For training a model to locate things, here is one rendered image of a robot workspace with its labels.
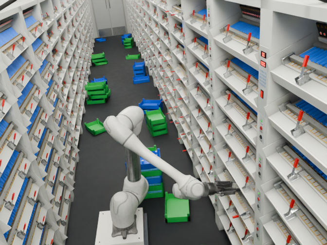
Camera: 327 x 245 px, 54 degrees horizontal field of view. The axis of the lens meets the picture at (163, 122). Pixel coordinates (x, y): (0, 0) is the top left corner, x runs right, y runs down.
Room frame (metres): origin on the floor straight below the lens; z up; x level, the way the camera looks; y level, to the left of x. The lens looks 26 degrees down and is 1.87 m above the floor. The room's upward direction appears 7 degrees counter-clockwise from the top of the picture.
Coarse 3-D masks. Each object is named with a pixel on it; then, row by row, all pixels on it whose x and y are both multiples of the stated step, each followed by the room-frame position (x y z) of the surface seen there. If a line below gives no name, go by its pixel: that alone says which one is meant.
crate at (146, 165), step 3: (159, 150) 2.48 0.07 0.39; (159, 153) 2.48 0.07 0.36; (159, 156) 2.48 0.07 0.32; (141, 159) 2.46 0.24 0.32; (144, 159) 2.46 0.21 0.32; (141, 162) 2.41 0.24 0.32; (144, 162) 2.41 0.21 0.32; (147, 162) 2.40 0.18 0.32; (141, 165) 2.31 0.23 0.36; (144, 165) 2.31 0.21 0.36; (147, 165) 2.31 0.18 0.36; (150, 165) 2.31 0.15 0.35; (126, 168) 2.31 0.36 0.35; (141, 168) 2.31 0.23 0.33; (144, 168) 2.31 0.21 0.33; (147, 168) 2.31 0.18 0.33; (150, 168) 2.31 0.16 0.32
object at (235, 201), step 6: (222, 168) 1.83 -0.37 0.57; (222, 174) 1.81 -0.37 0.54; (222, 180) 1.75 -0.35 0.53; (228, 180) 1.73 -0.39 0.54; (234, 198) 1.56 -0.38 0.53; (234, 204) 1.51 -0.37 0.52; (240, 204) 1.49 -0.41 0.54; (240, 210) 1.45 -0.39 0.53; (246, 210) 1.43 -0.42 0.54; (246, 222) 1.35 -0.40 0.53; (252, 228) 1.29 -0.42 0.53; (252, 234) 1.23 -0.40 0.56
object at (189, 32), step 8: (184, 0) 2.53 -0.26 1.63; (192, 0) 2.53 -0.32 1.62; (200, 0) 2.54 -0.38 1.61; (184, 8) 2.53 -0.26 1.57; (192, 8) 2.53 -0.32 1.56; (192, 32) 2.53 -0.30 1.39; (184, 48) 2.60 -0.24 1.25; (192, 56) 2.53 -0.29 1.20; (192, 80) 2.53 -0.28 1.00; (192, 96) 2.53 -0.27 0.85; (192, 104) 2.53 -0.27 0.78; (192, 120) 2.53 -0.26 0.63; (192, 136) 2.55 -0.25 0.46; (192, 144) 2.57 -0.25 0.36
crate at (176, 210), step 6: (168, 198) 2.27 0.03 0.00; (174, 198) 2.26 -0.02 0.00; (168, 204) 2.19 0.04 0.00; (174, 204) 2.18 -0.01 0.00; (180, 204) 2.18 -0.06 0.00; (186, 204) 2.17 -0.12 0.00; (168, 210) 2.11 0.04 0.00; (174, 210) 2.10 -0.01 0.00; (180, 210) 2.10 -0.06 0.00; (186, 210) 2.09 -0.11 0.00; (168, 216) 2.04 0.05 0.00; (174, 216) 2.03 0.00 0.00; (180, 216) 2.03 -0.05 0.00; (186, 216) 1.97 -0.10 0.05; (168, 222) 1.98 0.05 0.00
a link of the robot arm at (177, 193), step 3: (174, 186) 1.52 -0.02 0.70; (177, 186) 1.51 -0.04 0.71; (174, 189) 1.50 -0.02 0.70; (177, 189) 1.50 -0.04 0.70; (174, 192) 1.49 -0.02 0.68; (177, 192) 1.49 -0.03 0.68; (180, 192) 1.48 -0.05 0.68; (174, 195) 1.49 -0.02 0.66; (177, 195) 1.48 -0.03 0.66; (180, 195) 1.48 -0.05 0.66; (183, 195) 1.46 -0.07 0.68; (180, 198) 1.49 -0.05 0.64; (183, 198) 1.48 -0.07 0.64; (186, 198) 1.46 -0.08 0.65
